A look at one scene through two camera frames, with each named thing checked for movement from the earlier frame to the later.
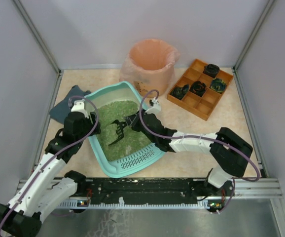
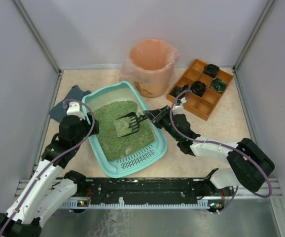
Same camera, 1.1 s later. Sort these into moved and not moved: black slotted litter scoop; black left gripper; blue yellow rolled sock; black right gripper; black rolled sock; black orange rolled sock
Moved: black right gripper; black slotted litter scoop
Not moved: black orange rolled sock; black left gripper; blue yellow rolled sock; black rolled sock
